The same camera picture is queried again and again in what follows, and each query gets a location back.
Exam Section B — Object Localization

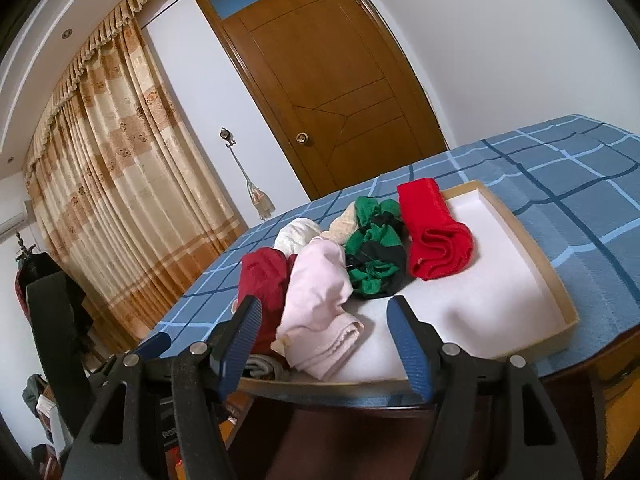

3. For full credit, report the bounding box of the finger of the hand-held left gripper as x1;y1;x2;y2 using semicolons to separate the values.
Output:
87;332;174;378

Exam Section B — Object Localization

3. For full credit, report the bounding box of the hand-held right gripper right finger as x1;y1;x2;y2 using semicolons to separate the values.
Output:
386;296;584;480

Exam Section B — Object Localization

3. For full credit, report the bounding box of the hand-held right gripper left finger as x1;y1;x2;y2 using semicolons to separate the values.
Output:
65;295;264;480

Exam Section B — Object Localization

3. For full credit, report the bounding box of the grey underwear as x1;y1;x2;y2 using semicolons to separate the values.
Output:
244;354;292;382

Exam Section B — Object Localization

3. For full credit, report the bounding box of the dark red underwear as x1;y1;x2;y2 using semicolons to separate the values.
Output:
237;248;299;357

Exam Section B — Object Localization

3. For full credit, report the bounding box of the green and navy underwear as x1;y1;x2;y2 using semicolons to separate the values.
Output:
344;217;408;302

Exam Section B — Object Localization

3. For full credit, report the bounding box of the pale pink underwear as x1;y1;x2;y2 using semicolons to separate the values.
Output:
270;239;367;382

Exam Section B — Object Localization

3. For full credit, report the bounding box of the shallow cardboard tray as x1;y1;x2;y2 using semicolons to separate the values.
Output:
234;180;581;402

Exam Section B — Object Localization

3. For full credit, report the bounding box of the white underwear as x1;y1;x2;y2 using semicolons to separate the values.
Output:
273;217;324;257

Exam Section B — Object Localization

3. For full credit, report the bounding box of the cream underwear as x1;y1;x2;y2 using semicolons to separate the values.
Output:
322;204;362;247

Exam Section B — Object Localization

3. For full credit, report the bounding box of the coat rack with dark clothes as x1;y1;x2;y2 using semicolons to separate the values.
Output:
14;231;96;332

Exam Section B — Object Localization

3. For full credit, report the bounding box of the dark wooden dresser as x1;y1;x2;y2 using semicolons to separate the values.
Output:
220;327;640;480

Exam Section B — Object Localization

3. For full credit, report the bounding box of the white air conditioner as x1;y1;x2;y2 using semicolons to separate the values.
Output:
0;200;29;239

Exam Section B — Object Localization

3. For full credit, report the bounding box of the curtain tieback tassel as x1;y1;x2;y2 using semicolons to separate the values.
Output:
230;147;277;222

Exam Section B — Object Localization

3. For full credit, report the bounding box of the beige patterned curtain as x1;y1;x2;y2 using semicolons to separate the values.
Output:
22;0;249;352

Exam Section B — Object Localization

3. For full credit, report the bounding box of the blue plaid tablecloth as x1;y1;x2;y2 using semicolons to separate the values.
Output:
134;114;640;407

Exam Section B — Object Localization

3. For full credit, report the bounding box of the brown wooden door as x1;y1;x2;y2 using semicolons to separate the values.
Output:
192;0;449;202

